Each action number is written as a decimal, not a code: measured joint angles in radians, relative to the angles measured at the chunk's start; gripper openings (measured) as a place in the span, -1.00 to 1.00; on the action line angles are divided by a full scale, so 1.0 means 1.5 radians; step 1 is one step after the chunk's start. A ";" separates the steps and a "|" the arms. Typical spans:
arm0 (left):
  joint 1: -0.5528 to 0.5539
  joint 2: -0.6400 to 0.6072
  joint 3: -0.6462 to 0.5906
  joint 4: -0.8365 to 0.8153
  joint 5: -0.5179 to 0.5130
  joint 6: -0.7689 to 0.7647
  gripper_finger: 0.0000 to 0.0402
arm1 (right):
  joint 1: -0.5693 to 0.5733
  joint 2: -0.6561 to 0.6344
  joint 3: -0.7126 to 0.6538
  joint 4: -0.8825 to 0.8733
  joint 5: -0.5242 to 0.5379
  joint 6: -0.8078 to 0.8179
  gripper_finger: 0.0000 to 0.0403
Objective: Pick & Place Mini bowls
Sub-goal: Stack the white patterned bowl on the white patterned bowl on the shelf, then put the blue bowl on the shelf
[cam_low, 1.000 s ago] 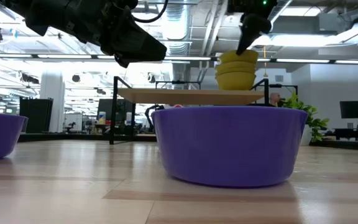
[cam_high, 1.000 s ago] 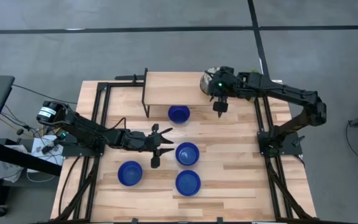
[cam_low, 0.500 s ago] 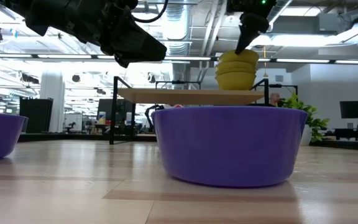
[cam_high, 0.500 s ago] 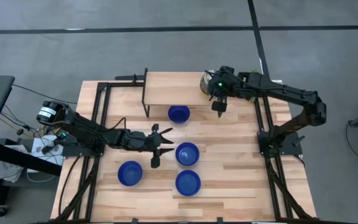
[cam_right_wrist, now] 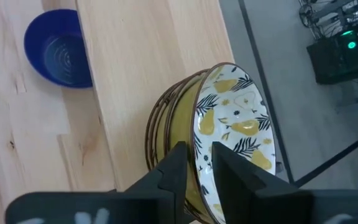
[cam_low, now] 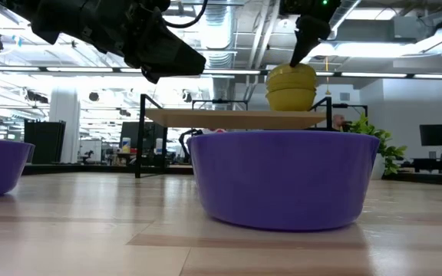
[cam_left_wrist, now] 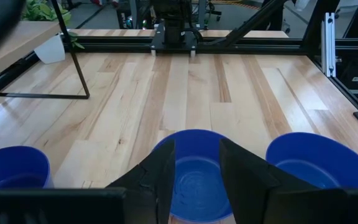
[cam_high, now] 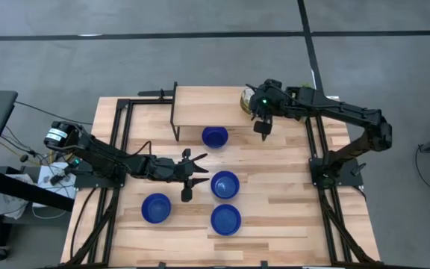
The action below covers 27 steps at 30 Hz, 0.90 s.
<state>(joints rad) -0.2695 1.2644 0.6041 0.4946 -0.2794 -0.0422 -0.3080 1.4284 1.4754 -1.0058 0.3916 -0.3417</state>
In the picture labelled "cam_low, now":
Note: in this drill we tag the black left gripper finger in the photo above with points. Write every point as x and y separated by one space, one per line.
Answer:
163 50

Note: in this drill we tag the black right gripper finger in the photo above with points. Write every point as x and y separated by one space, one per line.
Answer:
309 30

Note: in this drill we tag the yellow bowl terrazzo pattern inside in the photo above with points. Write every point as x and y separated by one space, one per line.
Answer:
291 101
291 78
291 86
282 69

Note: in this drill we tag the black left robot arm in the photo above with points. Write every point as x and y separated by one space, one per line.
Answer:
44 17

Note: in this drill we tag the black round ceiling fixture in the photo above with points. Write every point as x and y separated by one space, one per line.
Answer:
187 96
93 96

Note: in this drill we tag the large black screen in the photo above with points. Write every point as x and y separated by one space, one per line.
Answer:
152 132

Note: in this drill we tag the person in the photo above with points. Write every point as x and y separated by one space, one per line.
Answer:
338 122

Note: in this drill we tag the white plastic bottle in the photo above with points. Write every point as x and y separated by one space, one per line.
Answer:
159 145

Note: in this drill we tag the wooden shelf with black legs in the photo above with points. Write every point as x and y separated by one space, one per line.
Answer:
236 119

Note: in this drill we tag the white bottle yellow label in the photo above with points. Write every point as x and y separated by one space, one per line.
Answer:
126 145

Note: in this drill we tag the green potted plant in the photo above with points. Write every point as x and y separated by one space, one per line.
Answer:
361 126

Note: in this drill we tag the black cabinet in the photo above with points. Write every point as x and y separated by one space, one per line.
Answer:
44 142

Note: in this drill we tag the black computer monitor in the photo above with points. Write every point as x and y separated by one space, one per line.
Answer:
437 135

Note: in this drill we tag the black office desk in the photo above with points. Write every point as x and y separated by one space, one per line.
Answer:
428 165

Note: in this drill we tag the black rail with light strips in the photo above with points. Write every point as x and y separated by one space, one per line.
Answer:
83 69

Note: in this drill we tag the silver ventilation duct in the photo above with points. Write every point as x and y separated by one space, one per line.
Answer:
219 46

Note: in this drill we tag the black aluminium table frame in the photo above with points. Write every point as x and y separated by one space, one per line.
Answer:
90 168

